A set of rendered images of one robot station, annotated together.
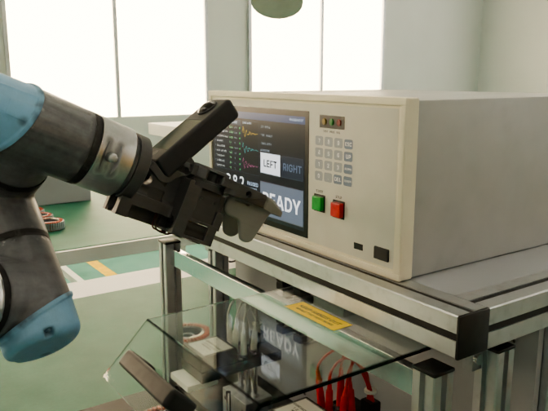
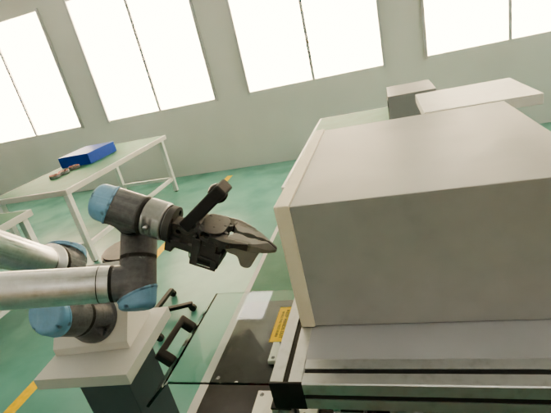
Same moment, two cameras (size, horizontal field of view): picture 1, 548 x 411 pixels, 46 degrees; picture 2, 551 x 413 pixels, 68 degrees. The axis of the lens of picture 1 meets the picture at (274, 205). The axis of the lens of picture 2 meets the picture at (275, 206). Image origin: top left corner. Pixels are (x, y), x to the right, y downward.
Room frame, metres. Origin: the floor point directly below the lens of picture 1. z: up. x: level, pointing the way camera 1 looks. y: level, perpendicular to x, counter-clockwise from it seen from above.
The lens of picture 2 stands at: (0.37, -0.56, 1.52)
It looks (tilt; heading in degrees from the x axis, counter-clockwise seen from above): 21 degrees down; 52
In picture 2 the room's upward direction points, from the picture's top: 13 degrees counter-clockwise
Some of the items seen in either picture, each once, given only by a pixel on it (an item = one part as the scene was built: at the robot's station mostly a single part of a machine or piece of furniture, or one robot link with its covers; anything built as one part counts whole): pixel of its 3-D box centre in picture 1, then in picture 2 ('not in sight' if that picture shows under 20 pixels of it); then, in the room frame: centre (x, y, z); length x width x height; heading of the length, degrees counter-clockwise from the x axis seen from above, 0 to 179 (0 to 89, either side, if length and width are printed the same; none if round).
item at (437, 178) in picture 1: (389, 159); (416, 197); (0.98, -0.18, 1.22); 0.44 x 0.39 x 0.20; 34
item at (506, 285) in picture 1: (379, 236); (420, 254); (0.99, -0.17, 1.09); 0.68 x 0.44 x 0.05; 34
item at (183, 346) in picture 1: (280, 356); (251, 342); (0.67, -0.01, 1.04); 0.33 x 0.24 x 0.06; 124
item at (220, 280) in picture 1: (264, 302); not in sight; (0.86, 0.01, 1.03); 0.62 x 0.01 x 0.03; 34
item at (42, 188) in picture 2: not in sight; (102, 193); (1.68, 4.21, 0.37); 1.90 x 0.90 x 0.75; 34
